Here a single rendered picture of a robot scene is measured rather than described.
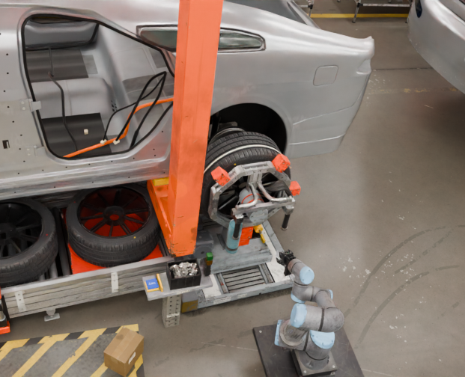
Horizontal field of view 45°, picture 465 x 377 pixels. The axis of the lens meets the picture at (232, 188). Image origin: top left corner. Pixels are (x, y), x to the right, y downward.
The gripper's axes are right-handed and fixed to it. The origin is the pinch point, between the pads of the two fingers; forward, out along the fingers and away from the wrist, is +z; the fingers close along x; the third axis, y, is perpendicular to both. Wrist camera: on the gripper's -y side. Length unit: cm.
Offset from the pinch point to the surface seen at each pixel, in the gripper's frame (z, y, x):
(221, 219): 33.7, 18.2, 22.9
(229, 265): 58, -32, 9
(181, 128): -10, 96, 59
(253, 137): 34, 70, -4
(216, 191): 23, 43, 29
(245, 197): 22.7, 34.1, 9.0
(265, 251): 60, -30, -22
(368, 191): 108, -25, -155
